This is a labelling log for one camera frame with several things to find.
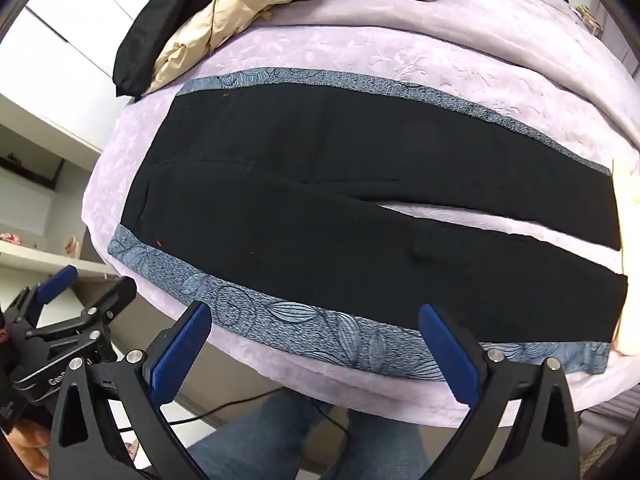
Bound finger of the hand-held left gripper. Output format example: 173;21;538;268
4;265;80;335
27;276;138;356

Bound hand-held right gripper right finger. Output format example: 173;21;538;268
418;303;582;480

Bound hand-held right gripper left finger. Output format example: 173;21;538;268
49;301;213;480

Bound black pants with blue-grey stripes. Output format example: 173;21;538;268
107;66;629;382

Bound white shelf unit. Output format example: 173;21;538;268
0;94;122;281

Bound person's left leg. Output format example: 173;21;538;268
184;389;326;480

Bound person's leg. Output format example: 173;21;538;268
320;410;437;480
184;389;326;480

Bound person's right leg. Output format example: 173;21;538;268
320;410;437;480

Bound cream cloth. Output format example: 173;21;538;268
612;157;640;357

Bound white wardrobe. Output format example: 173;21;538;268
0;0;147;153

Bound black garment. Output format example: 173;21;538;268
112;0;262;102

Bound beige jacket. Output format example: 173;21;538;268
145;0;332;97

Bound lavender bed blanket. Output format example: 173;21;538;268
80;0;640;428

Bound black cable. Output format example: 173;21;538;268
167;386;352;442

